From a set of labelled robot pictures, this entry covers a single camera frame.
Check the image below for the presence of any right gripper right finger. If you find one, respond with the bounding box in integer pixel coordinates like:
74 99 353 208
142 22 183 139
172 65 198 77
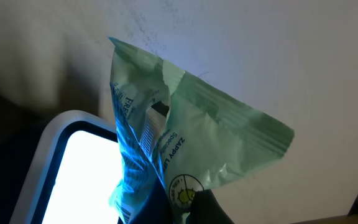
186 190 234 224

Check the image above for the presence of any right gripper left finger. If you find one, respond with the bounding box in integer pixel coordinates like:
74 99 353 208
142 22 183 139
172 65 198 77
130 179 173 224

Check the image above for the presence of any teal white snack pouch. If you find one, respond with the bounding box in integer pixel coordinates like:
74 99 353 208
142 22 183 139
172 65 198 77
110 39 295 223

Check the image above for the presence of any white barcode scanner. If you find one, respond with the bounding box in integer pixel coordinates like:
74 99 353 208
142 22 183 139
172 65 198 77
9 110 122 223

